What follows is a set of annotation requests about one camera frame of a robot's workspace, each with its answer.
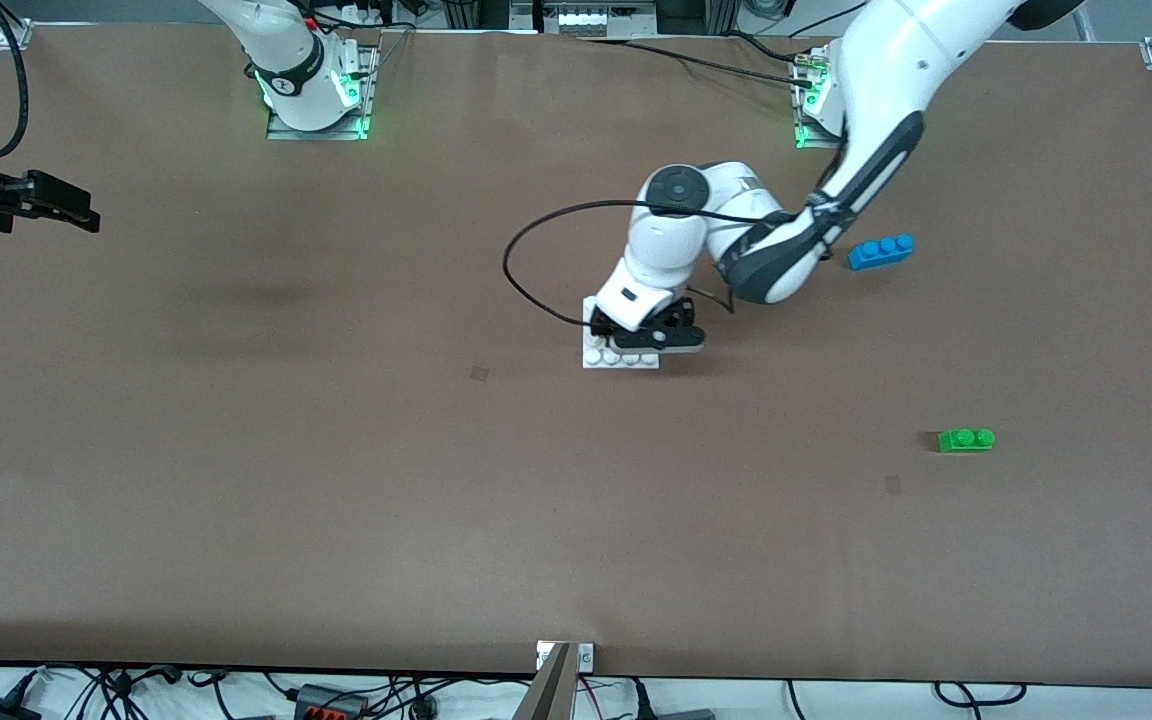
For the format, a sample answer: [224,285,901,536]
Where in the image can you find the white studded base plate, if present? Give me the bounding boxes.
[582,295,661,372]

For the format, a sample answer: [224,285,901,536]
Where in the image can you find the blue three-stud toy block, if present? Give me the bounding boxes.
[848,234,915,271]

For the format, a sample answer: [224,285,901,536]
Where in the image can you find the white power strip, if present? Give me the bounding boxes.
[541,3,659,37]

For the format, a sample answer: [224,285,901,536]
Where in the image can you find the grey aluminium bar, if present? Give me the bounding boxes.
[514,643,577,720]

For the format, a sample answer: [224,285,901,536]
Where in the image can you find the black and orange connector box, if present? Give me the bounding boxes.
[294,684,369,720]

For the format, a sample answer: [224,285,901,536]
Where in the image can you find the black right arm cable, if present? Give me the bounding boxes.
[0,0,30,161]

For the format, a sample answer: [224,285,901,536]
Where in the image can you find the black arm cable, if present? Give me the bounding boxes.
[503,200,797,331]
[0,0,30,161]

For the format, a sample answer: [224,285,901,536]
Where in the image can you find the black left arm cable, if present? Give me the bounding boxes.
[503,200,797,331]

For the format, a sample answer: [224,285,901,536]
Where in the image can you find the black cable across table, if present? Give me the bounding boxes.
[576,36,817,86]

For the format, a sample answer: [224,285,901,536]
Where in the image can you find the metal table edge bracket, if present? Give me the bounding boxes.
[536,641,596,672]

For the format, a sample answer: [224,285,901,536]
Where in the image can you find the black tangled cable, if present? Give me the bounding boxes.
[76,665,187,720]

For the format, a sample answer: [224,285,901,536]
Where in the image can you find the black looped cable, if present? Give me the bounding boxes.
[936,682,1029,708]

